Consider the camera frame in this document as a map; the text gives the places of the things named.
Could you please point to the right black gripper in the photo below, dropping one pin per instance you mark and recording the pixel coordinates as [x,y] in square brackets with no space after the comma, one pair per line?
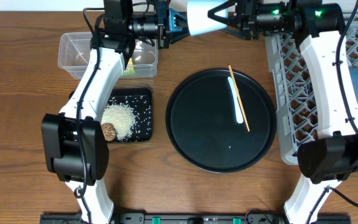
[243,22]

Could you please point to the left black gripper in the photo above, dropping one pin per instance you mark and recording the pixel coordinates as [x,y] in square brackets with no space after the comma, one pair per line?
[166,28]

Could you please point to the light blue cup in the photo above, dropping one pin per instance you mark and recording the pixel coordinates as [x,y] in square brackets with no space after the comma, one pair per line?
[197,16]

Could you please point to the wooden chopstick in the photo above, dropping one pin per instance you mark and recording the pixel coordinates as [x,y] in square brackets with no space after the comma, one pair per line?
[239,98]

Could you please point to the green yellow snack wrapper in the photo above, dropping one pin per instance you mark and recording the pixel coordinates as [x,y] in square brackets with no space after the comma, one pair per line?
[129,71]

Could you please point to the brown food lump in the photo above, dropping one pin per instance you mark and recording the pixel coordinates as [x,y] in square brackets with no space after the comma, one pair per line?
[109,131]

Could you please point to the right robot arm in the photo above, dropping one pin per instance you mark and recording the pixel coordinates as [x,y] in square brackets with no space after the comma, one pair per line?
[319,31]

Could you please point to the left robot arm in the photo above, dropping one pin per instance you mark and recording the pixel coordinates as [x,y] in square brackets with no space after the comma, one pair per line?
[74,144]

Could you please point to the grey dishwasher rack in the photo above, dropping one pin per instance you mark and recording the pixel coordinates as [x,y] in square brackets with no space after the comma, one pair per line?
[297,119]

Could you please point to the black rectangular tray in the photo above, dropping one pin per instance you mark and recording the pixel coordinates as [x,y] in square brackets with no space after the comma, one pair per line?
[140,99]

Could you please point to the round black tray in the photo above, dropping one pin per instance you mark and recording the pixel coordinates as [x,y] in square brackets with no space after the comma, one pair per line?
[202,126]

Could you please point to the pile of white rice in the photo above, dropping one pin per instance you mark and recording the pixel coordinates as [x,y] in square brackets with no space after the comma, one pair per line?
[123,119]

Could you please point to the clear plastic bin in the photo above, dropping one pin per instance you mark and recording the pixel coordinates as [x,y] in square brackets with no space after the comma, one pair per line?
[74,55]

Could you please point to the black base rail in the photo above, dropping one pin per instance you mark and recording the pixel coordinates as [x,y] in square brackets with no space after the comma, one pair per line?
[140,218]

